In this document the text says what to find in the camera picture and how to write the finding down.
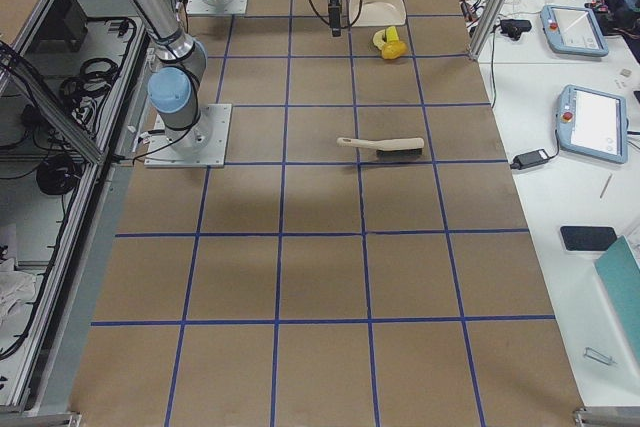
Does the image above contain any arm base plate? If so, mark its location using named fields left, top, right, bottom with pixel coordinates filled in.
left=186, top=0, right=248, bottom=17
left=144, top=104, right=232, bottom=168

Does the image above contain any black webcam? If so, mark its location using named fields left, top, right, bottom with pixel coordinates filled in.
left=499, top=19, right=532, bottom=41

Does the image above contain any teach pendant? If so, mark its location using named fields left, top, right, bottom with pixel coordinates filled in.
left=555, top=85, right=628, bottom=164
left=540, top=5, right=609, bottom=57

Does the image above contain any teal folder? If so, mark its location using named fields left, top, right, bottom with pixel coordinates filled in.
left=595, top=237, right=639, bottom=351

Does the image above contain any near teach pendant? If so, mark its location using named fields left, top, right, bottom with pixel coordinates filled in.
left=555, top=85, right=628, bottom=164

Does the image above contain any beige hand brush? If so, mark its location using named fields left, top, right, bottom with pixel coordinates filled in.
left=336, top=137, right=425, bottom=160

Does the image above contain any aluminium frame post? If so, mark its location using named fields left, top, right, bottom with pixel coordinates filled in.
left=467, top=0, right=524, bottom=59

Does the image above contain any cream ring-shaped scrap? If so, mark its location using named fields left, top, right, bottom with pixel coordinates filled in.
left=372, top=29, right=386, bottom=50

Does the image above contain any beige dustpan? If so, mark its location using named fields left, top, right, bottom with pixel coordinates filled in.
left=349, top=0, right=406, bottom=27

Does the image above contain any white crumpled cloth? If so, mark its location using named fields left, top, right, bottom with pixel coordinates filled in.
left=0, top=224, right=37, bottom=343

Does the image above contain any far teach pendant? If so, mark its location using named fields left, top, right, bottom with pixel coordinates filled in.
left=540, top=5, right=609, bottom=57

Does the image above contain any black power adapter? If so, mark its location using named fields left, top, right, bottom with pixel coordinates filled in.
left=510, top=149, right=551, bottom=170

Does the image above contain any yellow toy potato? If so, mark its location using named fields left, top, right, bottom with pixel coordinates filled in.
left=381, top=41, right=408, bottom=60

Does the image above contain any black smartphone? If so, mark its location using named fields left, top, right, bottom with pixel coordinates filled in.
left=560, top=226, right=617, bottom=252

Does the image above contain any yellow green sponge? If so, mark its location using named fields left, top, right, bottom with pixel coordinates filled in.
left=383, top=26, right=399, bottom=43

